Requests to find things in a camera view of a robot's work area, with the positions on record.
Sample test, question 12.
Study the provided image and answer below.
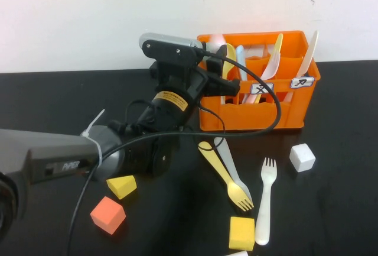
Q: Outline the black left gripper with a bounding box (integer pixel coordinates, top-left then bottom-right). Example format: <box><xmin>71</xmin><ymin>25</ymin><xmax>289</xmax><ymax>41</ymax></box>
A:
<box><xmin>148</xmin><ymin>56</ymin><xmax>242</xmax><ymax>99</ymax></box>

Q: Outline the pale pink plastic spoon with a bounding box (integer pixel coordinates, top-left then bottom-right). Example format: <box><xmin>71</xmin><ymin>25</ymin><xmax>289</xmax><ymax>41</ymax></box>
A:
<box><xmin>203</xmin><ymin>33</ymin><xmax>227</xmax><ymax>54</ymax></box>

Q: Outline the orange plastic cutlery holder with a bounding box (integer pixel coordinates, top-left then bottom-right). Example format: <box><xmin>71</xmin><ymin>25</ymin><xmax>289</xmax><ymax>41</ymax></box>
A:
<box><xmin>197</xmin><ymin>30</ymin><xmax>321</xmax><ymax>132</ymax></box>

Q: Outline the yellow plastic spoon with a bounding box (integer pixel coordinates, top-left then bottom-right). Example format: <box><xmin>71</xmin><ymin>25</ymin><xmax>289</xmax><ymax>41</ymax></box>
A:
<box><xmin>221</xmin><ymin>43</ymin><xmax>237</xmax><ymax>80</ymax></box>

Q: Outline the light blue plastic utensil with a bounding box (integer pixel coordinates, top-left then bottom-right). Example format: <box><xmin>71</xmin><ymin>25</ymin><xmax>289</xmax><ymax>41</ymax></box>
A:
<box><xmin>235</xmin><ymin>44</ymin><xmax>248</xmax><ymax>105</ymax></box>

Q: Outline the paper label marked 叉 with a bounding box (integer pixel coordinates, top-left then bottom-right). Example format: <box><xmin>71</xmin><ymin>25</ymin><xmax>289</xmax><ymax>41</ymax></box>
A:
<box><xmin>250</xmin><ymin>82</ymin><xmax>275</xmax><ymax>95</ymax></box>

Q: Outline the pale pink plastic fork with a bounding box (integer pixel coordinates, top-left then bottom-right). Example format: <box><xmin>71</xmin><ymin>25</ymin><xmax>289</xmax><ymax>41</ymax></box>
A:
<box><xmin>243</xmin><ymin>52</ymin><xmax>281</xmax><ymax>105</ymax></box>

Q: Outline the yellow plastic utensil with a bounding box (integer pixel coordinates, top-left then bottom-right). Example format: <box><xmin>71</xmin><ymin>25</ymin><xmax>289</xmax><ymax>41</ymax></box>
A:
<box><xmin>253</xmin><ymin>33</ymin><xmax>284</xmax><ymax>105</ymax></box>

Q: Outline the paper label marked 刀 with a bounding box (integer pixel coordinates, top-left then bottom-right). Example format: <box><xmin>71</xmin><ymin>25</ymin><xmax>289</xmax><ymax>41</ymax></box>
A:
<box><xmin>289</xmin><ymin>76</ymin><xmax>315</xmax><ymax>89</ymax></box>

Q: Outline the grey plastic knife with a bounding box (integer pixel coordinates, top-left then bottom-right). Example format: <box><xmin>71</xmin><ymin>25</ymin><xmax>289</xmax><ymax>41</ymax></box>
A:
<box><xmin>213</xmin><ymin>137</ymin><xmax>254</xmax><ymax>207</ymax></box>

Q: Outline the cream plastic knife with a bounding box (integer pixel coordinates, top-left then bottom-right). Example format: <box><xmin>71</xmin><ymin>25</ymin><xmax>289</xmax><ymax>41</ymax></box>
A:
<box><xmin>283</xmin><ymin>30</ymin><xmax>320</xmax><ymax>103</ymax></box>

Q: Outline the yellow plastic fork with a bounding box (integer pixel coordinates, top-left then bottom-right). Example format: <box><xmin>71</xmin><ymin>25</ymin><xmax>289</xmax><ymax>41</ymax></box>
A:
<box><xmin>197</xmin><ymin>141</ymin><xmax>255</xmax><ymax>212</ymax></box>

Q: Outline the white foam cube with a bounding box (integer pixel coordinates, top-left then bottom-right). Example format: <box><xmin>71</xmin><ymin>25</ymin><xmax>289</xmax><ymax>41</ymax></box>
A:
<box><xmin>289</xmin><ymin>142</ymin><xmax>317</xmax><ymax>173</ymax></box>

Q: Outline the white plastic fork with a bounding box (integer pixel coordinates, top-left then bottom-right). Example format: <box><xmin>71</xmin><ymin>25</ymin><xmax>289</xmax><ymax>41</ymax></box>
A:
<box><xmin>254</xmin><ymin>157</ymin><xmax>278</xmax><ymax>246</ymax></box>

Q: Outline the white zip tie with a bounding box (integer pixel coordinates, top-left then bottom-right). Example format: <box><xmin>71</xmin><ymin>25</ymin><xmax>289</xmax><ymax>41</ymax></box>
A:
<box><xmin>79</xmin><ymin>108</ymin><xmax>106</xmax><ymax>174</ymax></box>

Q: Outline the yellow foam wedge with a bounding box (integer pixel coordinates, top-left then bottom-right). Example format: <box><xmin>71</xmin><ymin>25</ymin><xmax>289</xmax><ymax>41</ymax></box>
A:
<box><xmin>106</xmin><ymin>174</ymin><xmax>138</xmax><ymax>200</ymax></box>

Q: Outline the yellow foam cube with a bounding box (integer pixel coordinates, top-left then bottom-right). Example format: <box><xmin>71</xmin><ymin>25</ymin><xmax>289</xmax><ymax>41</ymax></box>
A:
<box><xmin>228</xmin><ymin>216</ymin><xmax>256</xmax><ymax>252</ymax></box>

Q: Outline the orange foam cube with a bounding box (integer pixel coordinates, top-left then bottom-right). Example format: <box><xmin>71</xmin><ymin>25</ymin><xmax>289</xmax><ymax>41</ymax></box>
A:
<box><xmin>89</xmin><ymin>196</ymin><xmax>127</xmax><ymax>235</ymax></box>

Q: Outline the thin black cable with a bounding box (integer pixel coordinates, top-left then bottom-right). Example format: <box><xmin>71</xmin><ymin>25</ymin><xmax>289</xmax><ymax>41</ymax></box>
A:
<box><xmin>196</xmin><ymin>102</ymin><xmax>227</xmax><ymax>152</ymax></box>

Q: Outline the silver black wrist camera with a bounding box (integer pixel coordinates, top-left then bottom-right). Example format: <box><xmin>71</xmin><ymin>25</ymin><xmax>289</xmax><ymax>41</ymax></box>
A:
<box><xmin>138</xmin><ymin>32</ymin><xmax>204</xmax><ymax>68</ymax></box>

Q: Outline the thick black cable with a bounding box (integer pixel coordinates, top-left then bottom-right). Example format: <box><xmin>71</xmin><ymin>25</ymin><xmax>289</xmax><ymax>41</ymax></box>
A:
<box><xmin>66</xmin><ymin>47</ymin><xmax>282</xmax><ymax>256</ymax></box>

